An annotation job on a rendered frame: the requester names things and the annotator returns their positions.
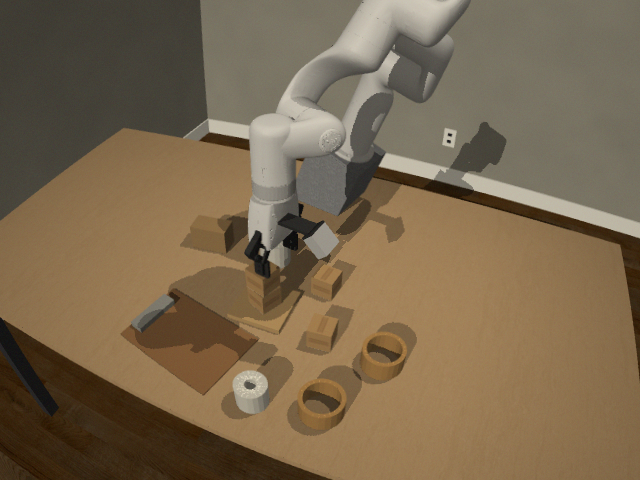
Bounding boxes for tan hollow cylinder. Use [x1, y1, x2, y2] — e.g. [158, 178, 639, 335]
[360, 332, 407, 380]

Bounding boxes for grey cylinder with central hole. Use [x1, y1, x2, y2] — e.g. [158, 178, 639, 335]
[260, 241, 291, 269]
[233, 370, 270, 414]

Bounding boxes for brown cardboard box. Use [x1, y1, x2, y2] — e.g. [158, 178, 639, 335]
[306, 313, 339, 352]
[247, 286, 282, 315]
[245, 260, 281, 298]
[311, 263, 343, 301]

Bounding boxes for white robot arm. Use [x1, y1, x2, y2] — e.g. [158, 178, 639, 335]
[249, 0, 471, 260]

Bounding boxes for brown wooden ring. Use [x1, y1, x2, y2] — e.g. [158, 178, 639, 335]
[297, 379, 346, 430]

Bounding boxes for brown cardboard carton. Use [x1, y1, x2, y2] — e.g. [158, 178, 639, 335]
[190, 215, 234, 254]

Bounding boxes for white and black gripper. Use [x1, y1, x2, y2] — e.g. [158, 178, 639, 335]
[244, 188, 304, 279]

